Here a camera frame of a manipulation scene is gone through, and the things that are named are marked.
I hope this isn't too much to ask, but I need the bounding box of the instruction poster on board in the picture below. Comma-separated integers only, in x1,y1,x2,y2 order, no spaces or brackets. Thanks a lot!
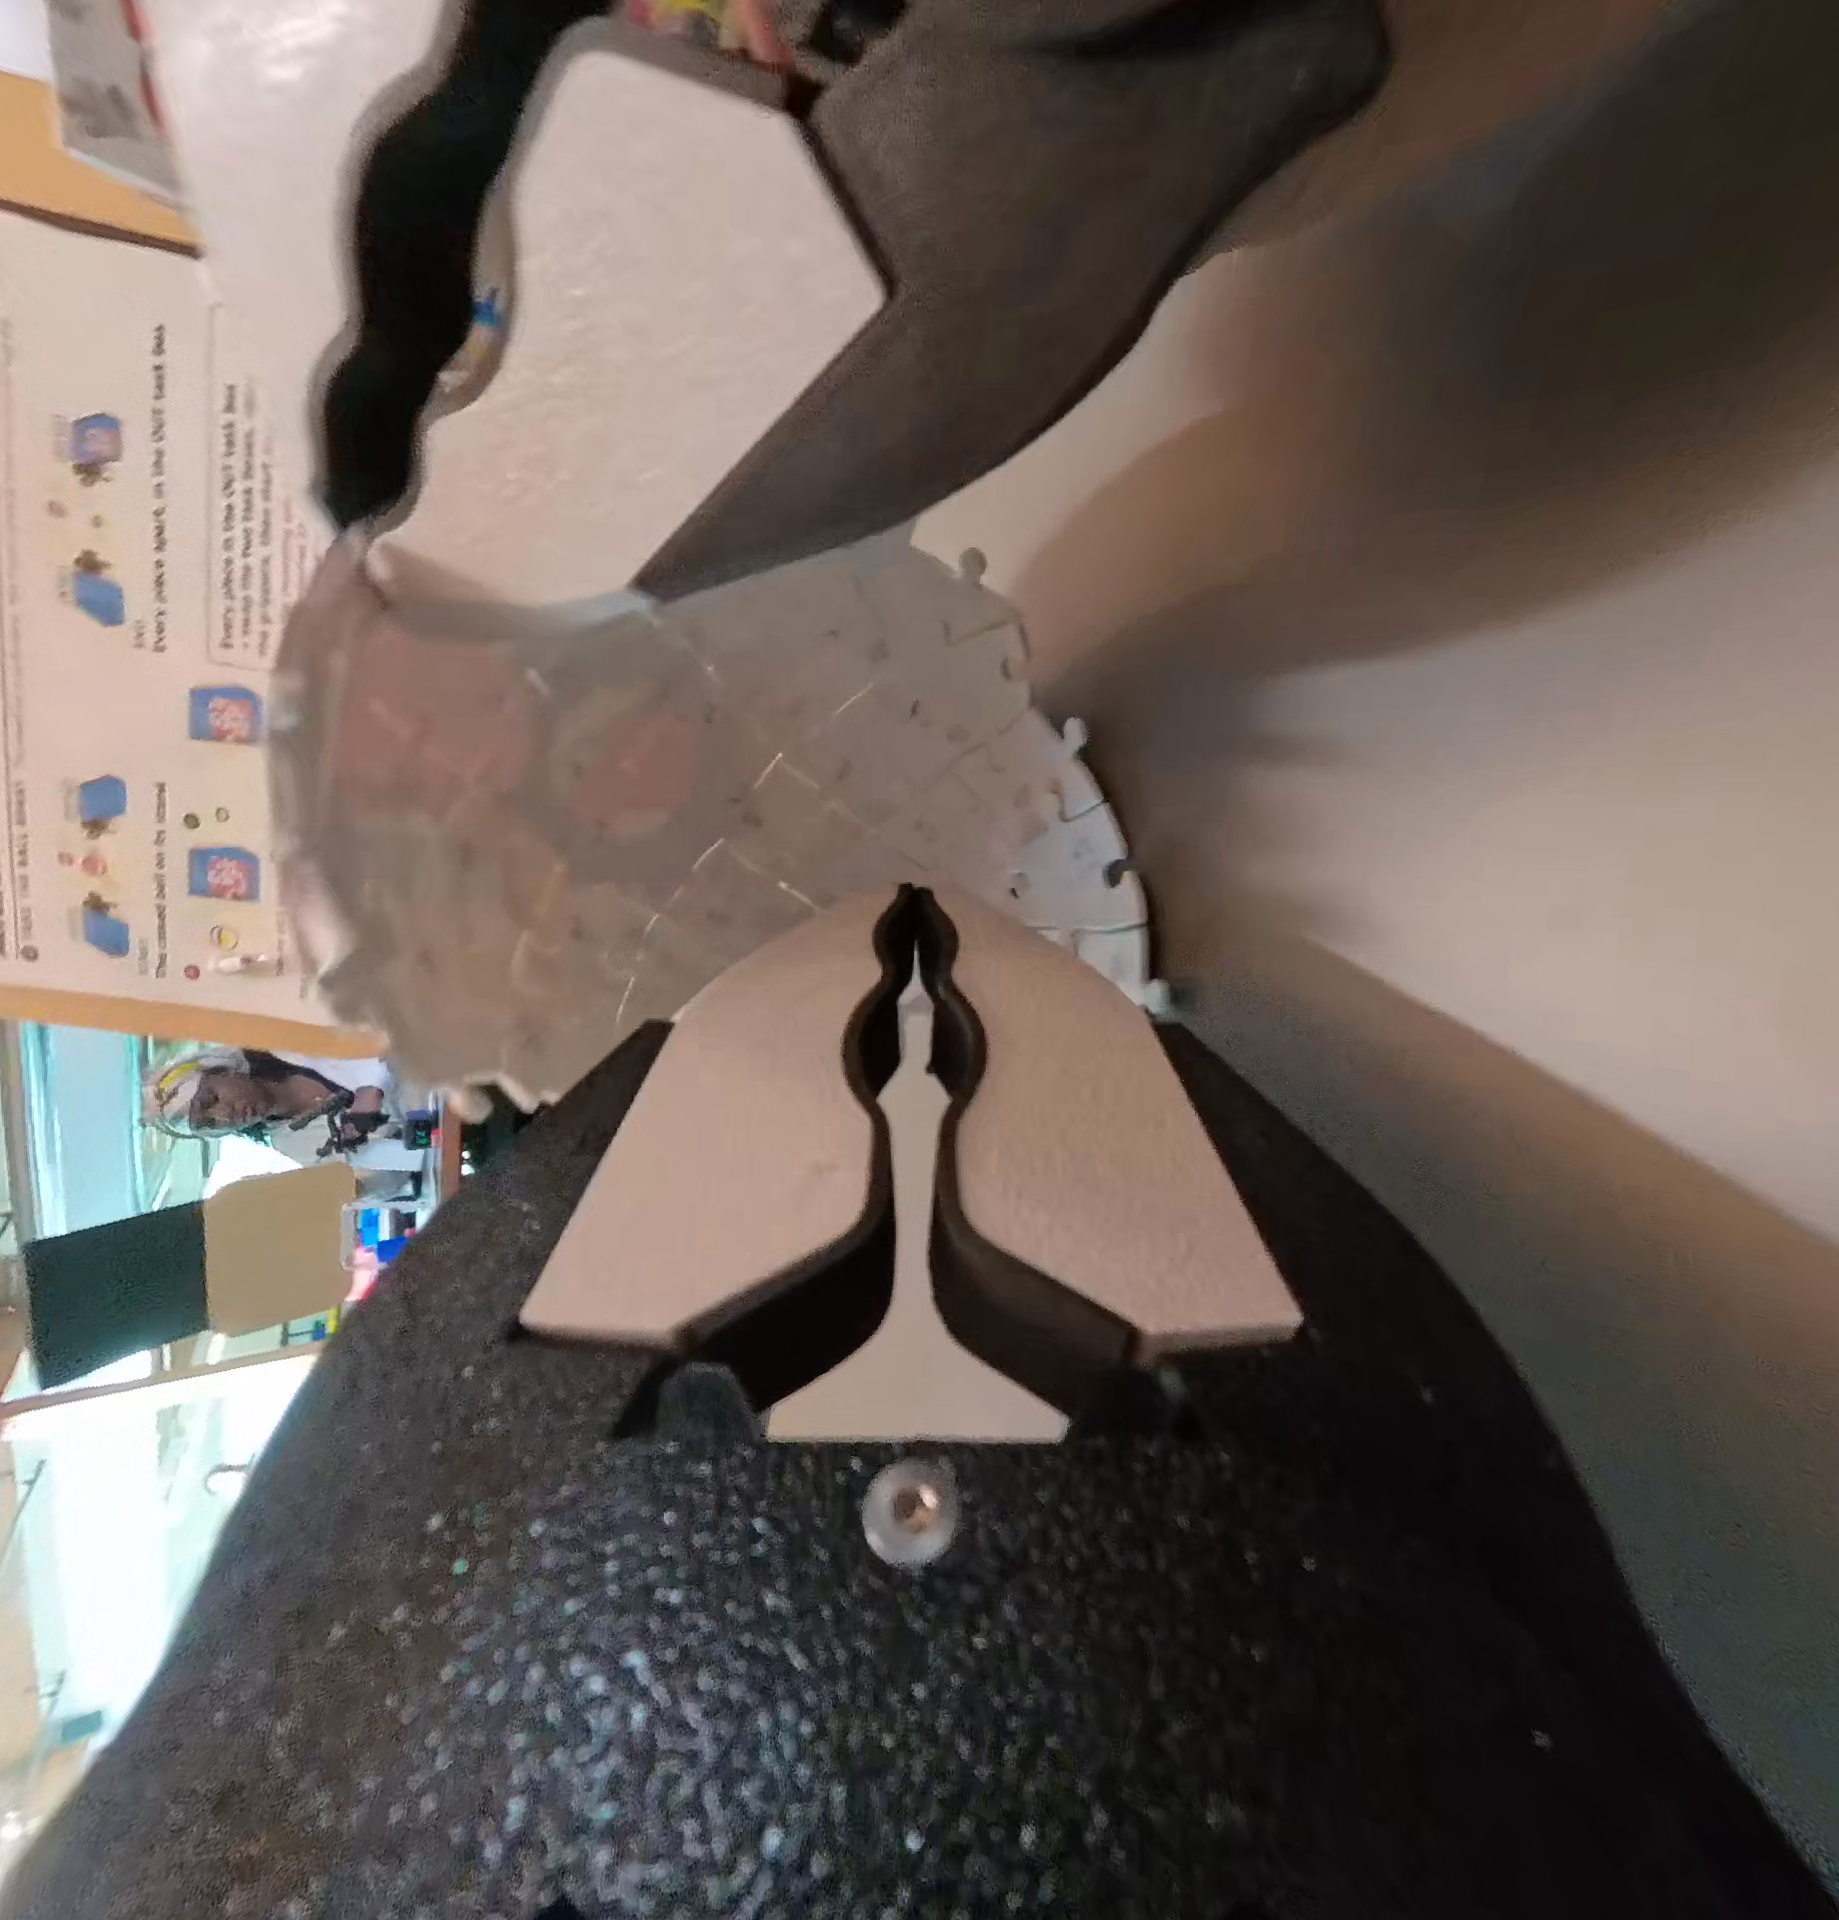
0,59,386,1060

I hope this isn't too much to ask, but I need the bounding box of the beige rounded board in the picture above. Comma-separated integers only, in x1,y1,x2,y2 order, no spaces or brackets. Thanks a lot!
200,1158,360,1341

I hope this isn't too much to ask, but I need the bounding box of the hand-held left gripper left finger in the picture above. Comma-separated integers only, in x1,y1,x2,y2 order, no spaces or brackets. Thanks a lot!
517,886,920,1404

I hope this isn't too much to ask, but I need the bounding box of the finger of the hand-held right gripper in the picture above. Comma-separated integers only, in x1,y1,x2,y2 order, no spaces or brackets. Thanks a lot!
304,0,565,529
351,34,893,621

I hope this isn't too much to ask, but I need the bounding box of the partly built puzzle ball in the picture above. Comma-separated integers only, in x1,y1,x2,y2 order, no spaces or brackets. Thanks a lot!
265,537,1170,1116

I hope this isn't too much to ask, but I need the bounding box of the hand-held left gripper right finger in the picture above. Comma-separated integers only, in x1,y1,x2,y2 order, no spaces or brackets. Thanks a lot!
920,886,1310,1404

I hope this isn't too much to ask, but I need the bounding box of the black flat panel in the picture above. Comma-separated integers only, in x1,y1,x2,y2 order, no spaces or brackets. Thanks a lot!
22,1199,210,1393

